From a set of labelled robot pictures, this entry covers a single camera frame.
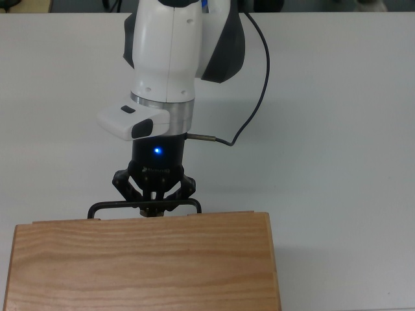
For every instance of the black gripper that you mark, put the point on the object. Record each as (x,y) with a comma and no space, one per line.
(159,162)

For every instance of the light wooden drawer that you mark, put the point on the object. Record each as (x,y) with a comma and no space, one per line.
(129,218)

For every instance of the light wooden cabinet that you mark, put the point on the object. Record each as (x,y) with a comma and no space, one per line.
(142,265)

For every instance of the beige board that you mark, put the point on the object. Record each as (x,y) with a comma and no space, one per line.
(29,6)

